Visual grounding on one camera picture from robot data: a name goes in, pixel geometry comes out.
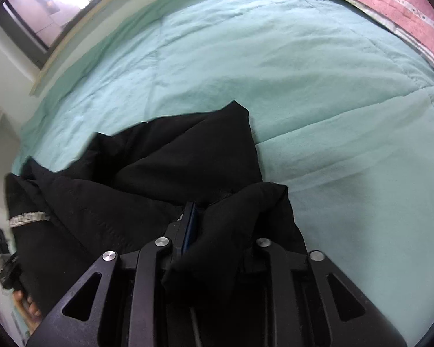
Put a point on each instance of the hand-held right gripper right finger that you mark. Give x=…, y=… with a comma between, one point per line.
x=275, y=260

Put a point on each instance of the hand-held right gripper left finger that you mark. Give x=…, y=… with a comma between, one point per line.
x=190, y=224

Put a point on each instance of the black hooded jacket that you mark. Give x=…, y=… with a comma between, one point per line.
x=148, y=188

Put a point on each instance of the person's left hand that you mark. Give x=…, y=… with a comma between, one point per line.
x=29, y=307

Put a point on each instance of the white bookshelf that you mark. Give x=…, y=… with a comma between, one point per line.
x=0, y=133

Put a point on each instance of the teal quilted blanket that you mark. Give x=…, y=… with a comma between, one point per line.
x=275, y=97

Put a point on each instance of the beige windowsill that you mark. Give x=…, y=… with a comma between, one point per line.
x=94, y=36

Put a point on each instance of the grey framed window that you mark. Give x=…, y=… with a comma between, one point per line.
x=47, y=3

